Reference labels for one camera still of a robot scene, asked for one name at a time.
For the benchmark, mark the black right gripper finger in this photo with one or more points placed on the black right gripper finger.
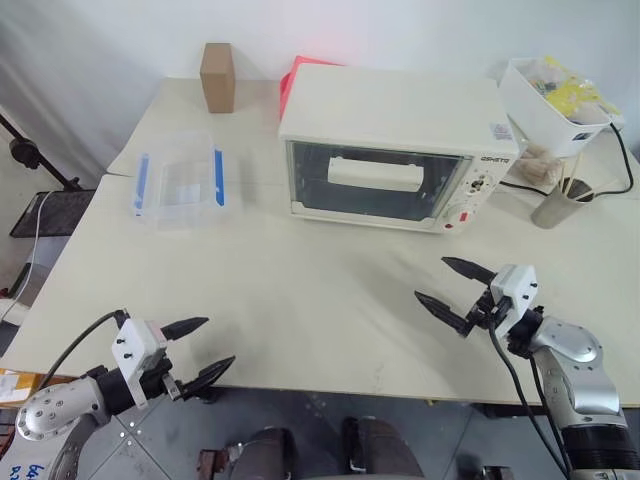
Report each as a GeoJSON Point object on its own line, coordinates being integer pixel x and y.
{"type": "Point", "coordinates": [470, 269]}
{"type": "Point", "coordinates": [442, 307]}

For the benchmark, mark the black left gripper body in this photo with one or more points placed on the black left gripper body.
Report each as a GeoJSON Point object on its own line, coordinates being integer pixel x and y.
{"type": "Point", "coordinates": [159, 381]}

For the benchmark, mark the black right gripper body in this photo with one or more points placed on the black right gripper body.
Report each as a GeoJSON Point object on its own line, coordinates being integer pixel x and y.
{"type": "Point", "coordinates": [485, 312]}

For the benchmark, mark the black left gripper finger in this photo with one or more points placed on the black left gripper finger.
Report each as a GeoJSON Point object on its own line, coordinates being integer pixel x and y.
{"type": "Point", "coordinates": [210, 375]}
{"type": "Point", "coordinates": [184, 327]}

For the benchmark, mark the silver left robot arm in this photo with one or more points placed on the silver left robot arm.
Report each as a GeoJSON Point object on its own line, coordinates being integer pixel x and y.
{"type": "Point", "coordinates": [55, 407]}

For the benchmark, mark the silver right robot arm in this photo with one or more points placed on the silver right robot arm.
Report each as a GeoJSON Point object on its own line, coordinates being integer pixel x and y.
{"type": "Point", "coordinates": [580, 360]}

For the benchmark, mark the white toaster oven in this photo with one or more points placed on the white toaster oven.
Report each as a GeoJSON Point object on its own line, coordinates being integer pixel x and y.
{"type": "Point", "coordinates": [390, 102]}

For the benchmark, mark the metal cup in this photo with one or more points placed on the metal cup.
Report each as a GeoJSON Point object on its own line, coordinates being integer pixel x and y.
{"type": "Point", "coordinates": [555, 210]}

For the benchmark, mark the bagged bread rolls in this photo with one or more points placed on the bagged bread rolls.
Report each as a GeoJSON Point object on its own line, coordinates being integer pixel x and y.
{"type": "Point", "coordinates": [537, 165]}

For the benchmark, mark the wooden chopstick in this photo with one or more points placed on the wooden chopstick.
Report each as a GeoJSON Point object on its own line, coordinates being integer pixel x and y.
{"type": "Point", "coordinates": [564, 179]}
{"type": "Point", "coordinates": [577, 172]}

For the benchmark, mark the clear container with blue clips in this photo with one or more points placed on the clear container with blue clips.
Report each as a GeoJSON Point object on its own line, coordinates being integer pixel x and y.
{"type": "Point", "coordinates": [177, 192]}

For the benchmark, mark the flat cardboard box with label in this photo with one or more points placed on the flat cardboard box with label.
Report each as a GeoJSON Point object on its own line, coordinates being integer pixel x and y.
{"type": "Point", "coordinates": [15, 387]}

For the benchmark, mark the white plastic bin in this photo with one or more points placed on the white plastic bin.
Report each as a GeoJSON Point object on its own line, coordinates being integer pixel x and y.
{"type": "Point", "coordinates": [537, 112]}

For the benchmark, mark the black mesh tray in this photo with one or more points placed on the black mesh tray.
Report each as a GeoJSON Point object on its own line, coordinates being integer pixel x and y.
{"type": "Point", "coordinates": [55, 212]}

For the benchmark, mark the yellow packets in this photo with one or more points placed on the yellow packets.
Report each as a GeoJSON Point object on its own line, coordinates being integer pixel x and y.
{"type": "Point", "coordinates": [575, 92]}

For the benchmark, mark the black tripod stand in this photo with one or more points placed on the black tripod stand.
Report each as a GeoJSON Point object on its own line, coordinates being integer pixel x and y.
{"type": "Point", "coordinates": [35, 155]}

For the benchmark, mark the brown cardboard box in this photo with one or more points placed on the brown cardboard box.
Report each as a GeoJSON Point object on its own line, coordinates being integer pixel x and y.
{"type": "Point", "coordinates": [217, 77]}

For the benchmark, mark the red plastic bin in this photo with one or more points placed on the red plastic bin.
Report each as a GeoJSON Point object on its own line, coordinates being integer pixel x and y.
{"type": "Point", "coordinates": [287, 87]}

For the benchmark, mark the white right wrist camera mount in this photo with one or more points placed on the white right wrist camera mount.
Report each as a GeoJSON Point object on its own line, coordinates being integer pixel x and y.
{"type": "Point", "coordinates": [515, 292]}

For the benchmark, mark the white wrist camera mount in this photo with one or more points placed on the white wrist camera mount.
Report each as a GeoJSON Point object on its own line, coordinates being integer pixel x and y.
{"type": "Point", "coordinates": [515, 292]}
{"type": "Point", "coordinates": [134, 345]}

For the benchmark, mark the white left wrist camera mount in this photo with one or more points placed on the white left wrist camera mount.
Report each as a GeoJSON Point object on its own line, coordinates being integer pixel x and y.
{"type": "Point", "coordinates": [134, 345]}

